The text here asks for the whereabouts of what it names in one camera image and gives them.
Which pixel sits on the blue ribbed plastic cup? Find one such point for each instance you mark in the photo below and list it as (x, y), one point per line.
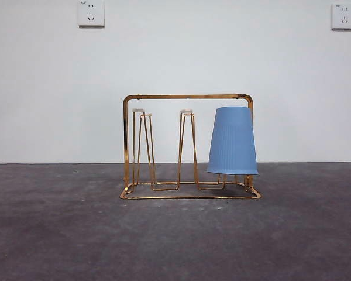
(232, 143)

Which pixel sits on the white wall socket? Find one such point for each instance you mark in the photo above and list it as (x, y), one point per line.
(91, 14)
(344, 17)

